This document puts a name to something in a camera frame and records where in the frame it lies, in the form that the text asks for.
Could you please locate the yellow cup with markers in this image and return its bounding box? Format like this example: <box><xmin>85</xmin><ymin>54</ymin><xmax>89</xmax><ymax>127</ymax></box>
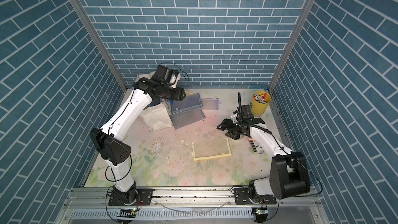
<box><xmin>250</xmin><ymin>91</ymin><xmax>271</xmax><ymax>115</ymax></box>

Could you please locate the yellow trim mesh pouch front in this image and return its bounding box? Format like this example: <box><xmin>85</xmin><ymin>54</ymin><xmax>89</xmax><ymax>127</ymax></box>
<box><xmin>191</xmin><ymin>138</ymin><xmax>232</xmax><ymax>162</ymax></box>

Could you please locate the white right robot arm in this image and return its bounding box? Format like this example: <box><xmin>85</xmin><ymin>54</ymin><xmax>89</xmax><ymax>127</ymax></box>
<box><xmin>217</xmin><ymin>105</ymin><xmax>311</xmax><ymax>201</ymax></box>

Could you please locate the aluminium front rail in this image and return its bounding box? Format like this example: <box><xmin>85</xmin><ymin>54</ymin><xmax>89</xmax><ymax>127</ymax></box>
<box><xmin>61</xmin><ymin>186</ymin><xmax>322</xmax><ymax>214</ymax></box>

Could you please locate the white canvas tote bag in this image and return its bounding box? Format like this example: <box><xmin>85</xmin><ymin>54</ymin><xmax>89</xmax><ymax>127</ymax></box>
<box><xmin>131</xmin><ymin>74</ymin><xmax>173</xmax><ymax>132</ymax></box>

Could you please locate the pale purple mesh pouch back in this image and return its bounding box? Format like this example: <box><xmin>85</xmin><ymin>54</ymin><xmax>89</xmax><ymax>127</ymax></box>
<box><xmin>201</xmin><ymin>98</ymin><xmax>220</xmax><ymax>111</ymax></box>

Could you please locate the striped flag drink can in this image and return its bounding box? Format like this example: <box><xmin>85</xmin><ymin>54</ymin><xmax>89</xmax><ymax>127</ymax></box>
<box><xmin>247</xmin><ymin>136</ymin><xmax>264</xmax><ymax>155</ymax></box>

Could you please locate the grey blue zipper pouch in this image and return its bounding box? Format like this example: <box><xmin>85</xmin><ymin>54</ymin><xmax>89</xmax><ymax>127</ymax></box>
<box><xmin>170</xmin><ymin>93</ymin><xmax>203</xmax><ymax>115</ymax></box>

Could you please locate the grey mesh pouch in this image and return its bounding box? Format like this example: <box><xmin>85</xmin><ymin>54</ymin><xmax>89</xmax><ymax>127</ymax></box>
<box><xmin>170</xmin><ymin>108</ymin><xmax>206</xmax><ymax>130</ymax></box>

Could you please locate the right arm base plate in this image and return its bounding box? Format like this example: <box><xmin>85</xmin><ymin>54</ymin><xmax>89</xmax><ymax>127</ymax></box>
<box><xmin>230</xmin><ymin>185</ymin><xmax>277</xmax><ymax>205</ymax></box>

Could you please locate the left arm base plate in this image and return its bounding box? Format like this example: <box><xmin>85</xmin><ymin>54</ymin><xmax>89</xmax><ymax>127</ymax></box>
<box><xmin>107</xmin><ymin>186</ymin><xmax>154</xmax><ymax>206</ymax></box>

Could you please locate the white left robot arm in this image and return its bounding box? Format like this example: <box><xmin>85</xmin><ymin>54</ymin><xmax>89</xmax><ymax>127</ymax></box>
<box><xmin>90</xmin><ymin>64</ymin><xmax>186</xmax><ymax>193</ymax></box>

